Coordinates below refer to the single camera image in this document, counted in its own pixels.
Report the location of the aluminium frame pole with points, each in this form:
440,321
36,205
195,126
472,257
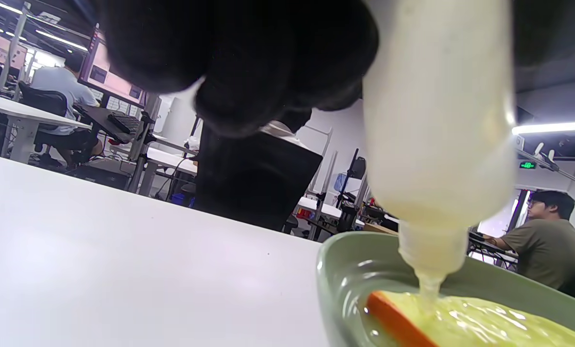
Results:
142,149

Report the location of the ceiling strip light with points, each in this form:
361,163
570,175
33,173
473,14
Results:
557,127

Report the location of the white office desk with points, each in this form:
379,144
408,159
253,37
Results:
169,161
17,111

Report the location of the translucent honey bottle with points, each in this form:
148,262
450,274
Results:
436,120

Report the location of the black keyboard tray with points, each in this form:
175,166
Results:
97,120

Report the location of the black keyboard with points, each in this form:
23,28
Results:
123,123

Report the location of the yellow glazed toast slice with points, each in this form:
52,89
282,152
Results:
485,323

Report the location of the green exit sign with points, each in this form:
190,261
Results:
527,165

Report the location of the person's left hand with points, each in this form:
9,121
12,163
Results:
229,53

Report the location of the pale green plate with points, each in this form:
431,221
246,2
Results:
345,270

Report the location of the monitor with pink screen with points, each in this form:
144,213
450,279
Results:
111,72

